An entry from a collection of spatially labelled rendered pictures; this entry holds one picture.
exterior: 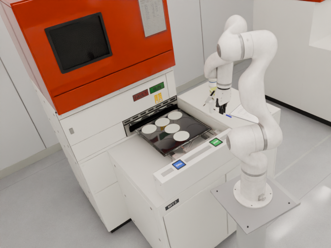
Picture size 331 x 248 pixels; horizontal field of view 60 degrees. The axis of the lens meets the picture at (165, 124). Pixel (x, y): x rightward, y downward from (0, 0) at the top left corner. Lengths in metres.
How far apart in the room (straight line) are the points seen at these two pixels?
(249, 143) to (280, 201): 0.42
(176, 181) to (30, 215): 1.83
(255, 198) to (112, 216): 1.24
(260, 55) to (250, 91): 0.14
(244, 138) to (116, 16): 0.93
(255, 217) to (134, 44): 1.13
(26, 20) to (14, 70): 1.68
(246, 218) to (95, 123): 1.03
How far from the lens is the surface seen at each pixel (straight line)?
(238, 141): 1.22
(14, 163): 3.58
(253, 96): 1.18
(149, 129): 1.91
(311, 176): 2.86
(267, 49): 1.18
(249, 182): 1.41
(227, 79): 1.61
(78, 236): 2.65
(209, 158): 1.58
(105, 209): 2.28
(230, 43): 1.14
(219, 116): 1.83
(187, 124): 1.90
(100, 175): 2.06
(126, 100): 1.87
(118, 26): 1.67
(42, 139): 3.50
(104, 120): 1.86
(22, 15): 1.51
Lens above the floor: 2.01
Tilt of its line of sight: 35 degrees down
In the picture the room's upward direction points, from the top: 10 degrees counter-clockwise
